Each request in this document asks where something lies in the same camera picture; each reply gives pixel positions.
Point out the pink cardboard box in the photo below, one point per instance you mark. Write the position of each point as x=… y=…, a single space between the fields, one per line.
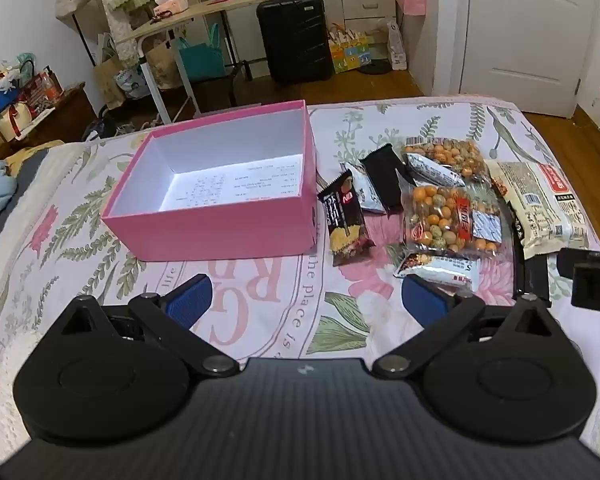
x=205 y=235

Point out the dark brown snack packet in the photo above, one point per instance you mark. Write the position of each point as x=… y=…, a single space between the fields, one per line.
x=347 y=230

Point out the dark grey blanket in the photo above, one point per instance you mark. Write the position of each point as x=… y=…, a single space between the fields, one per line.
x=25 y=175

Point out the blue gift basket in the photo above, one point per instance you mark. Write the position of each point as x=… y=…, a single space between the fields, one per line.
x=0 y=100

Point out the wooden nightstand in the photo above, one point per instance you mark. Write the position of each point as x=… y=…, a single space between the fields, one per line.
x=65 y=115

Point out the black suitcase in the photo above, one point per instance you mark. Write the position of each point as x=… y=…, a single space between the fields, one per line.
x=295 y=40

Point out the small dark red item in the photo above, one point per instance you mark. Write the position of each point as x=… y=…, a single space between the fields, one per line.
x=158 y=20

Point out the brown paper bag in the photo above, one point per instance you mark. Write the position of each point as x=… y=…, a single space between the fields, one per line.
x=162 y=65
x=107 y=82

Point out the orange bottle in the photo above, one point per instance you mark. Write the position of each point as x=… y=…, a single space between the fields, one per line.
x=50 y=87

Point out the black textured snack packet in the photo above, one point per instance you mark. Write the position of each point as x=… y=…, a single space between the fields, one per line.
x=385 y=175

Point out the teal tote bag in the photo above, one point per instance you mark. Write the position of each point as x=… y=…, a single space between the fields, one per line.
x=200 y=60

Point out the printed white plastic bag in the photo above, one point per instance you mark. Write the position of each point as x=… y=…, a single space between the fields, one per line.
x=132 y=82

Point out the black glossy snack packet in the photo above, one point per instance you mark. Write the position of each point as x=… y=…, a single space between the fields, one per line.
x=532 y=275

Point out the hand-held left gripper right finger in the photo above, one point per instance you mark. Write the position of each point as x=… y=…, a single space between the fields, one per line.
x=425 y=300

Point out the cream pouch with red ribbon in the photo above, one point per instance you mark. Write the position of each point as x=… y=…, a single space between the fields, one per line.
x=15 y=120

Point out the white printed paper sheet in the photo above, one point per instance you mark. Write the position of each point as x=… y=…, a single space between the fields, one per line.
x=230 y=185

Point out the red mesh basket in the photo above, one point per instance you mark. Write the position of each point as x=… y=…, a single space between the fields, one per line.
x=35 y=92

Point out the colourful gift bag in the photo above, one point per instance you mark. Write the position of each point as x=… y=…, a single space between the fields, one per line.
x=350 y=57

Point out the pink tissue box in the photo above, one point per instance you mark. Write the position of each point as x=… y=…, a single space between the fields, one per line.
x=170 y=7

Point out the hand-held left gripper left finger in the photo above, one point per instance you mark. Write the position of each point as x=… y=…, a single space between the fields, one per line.
x=190 y=297

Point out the beige snack packet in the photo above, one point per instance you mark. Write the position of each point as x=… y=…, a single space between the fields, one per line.
x=535 y=205

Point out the white snack packet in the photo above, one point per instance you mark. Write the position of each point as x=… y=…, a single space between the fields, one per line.
x=367 y=195
x=440 y=267
x=430 y=169

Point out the white standing pouch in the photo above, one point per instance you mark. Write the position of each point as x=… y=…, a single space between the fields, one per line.
x=397 y=47

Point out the clear bag of coated peanuts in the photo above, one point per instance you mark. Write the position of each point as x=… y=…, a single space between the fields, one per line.
x=440 y=220
x=455 y=155

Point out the black round disc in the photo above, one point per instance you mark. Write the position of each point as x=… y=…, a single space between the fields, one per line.
x=375 y=67

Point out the black bag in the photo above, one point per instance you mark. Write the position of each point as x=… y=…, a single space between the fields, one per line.
x=100 y=125

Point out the white door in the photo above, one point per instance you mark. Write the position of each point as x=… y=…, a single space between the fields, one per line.
x=530 y=35

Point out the wooden overbed table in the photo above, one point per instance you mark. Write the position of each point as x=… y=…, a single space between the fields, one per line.
x=205 y=7

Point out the yellow bedding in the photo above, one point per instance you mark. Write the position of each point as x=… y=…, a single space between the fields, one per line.
x=35 y=150

